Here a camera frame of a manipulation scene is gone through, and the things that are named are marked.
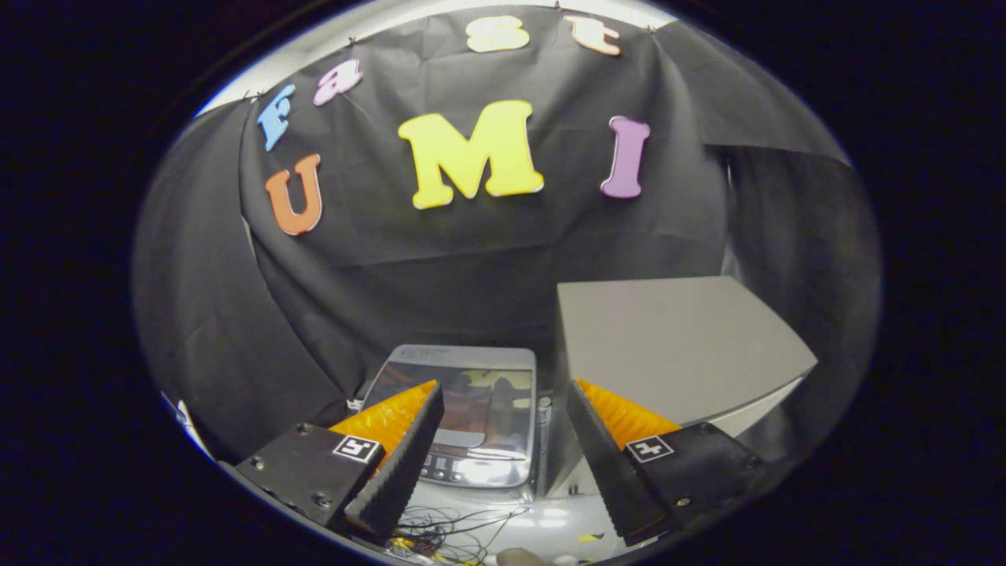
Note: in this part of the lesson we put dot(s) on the grey cabinet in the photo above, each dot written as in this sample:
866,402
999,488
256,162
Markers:
676,338

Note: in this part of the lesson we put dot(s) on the white plastic object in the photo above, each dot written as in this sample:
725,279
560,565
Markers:
189,424

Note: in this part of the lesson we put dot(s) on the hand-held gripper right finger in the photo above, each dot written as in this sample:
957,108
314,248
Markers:
609,464

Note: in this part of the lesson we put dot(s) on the black backdrop cloth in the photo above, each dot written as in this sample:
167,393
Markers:
471,267

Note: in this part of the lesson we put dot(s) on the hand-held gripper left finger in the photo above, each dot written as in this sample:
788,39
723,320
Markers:
405,452

